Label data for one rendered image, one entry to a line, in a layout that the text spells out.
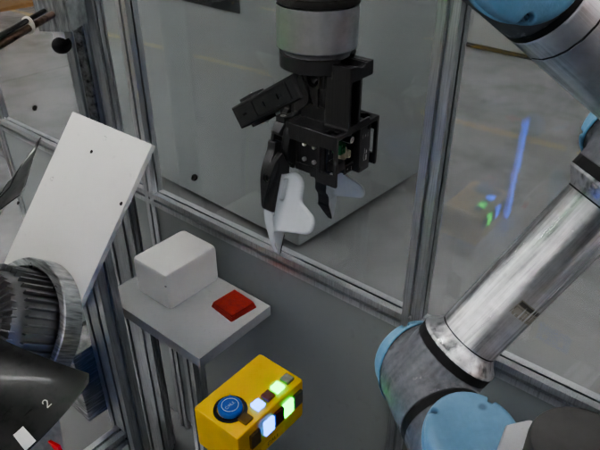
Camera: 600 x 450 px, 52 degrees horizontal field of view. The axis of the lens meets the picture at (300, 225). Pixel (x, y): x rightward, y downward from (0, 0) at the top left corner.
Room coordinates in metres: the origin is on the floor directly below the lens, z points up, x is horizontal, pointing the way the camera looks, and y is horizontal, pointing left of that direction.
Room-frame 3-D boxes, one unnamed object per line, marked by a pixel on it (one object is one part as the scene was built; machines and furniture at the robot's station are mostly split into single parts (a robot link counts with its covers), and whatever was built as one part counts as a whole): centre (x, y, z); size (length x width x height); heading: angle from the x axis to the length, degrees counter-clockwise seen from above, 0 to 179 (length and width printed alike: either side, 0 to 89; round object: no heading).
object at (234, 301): (1.17, 0.16, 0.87); 0.08 x 0.08 x 0.02; 44
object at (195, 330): (1.20, 0.29, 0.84); 0.36 x 0.24 x 0.03; 51
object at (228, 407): (0.67, 0.11, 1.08); 0.04 x 0.04 x 0.02
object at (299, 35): (0.57, -0.02, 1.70); 0.08 x 0.08 x 0.05
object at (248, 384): (0.70, 0.08, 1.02); 0.16 x 0.10 x 0.11; 141
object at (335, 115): (0.56, -0.02, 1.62); 0.09 x 0.08 x 0.12; 51
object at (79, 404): (1.11, 0.51, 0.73); 0.15 x 0.09 x 0.22; 141
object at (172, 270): (1.27, 0.33, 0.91); 0.17 x 0.16 x 0.11; 141
